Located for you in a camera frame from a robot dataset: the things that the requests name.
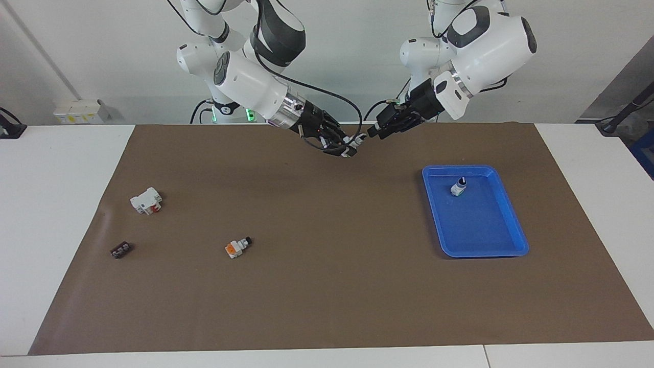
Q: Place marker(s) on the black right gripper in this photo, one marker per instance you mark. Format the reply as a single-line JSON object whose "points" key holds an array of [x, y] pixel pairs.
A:
{"points": [[319, 128]]}

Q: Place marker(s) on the black stand pole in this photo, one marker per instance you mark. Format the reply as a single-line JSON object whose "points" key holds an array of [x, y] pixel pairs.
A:
{"points": [[610, 124]]}

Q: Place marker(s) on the white orange push-button switch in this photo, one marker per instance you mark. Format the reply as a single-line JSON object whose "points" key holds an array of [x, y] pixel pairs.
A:
{"points": [[236, 248]]}

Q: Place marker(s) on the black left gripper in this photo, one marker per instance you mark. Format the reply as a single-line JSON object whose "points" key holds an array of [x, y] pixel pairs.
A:
{"points": [[421, 102]]}

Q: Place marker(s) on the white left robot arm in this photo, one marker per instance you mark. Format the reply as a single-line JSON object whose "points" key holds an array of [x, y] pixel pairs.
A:
{"points": [[490, 51]]}

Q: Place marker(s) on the small black terminal block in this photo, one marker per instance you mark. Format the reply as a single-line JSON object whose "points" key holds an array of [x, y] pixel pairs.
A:
{"points": [[120, 250]]}

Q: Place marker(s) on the brown table mat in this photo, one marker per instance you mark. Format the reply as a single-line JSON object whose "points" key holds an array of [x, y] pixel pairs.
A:
{"points": [[327, 286]]}

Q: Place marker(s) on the blue plastic tray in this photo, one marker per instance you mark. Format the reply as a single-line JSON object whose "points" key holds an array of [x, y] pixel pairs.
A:
{"points": [[480, 225]]}

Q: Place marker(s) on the white circuit breaker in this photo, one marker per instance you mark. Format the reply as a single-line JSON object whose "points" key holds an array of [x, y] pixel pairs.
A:
{"points": [[143, 201]]}

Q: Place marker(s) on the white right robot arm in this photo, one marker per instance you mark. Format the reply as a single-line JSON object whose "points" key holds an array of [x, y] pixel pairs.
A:
{"points": [[250, 84]]}

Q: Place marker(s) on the blue crate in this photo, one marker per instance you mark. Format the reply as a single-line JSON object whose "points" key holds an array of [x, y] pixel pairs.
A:
{"points": [[645, 153]]}

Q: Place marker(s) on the white wall socket box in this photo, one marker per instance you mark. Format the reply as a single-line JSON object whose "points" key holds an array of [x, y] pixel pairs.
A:
{"points": [[76, 111]]}

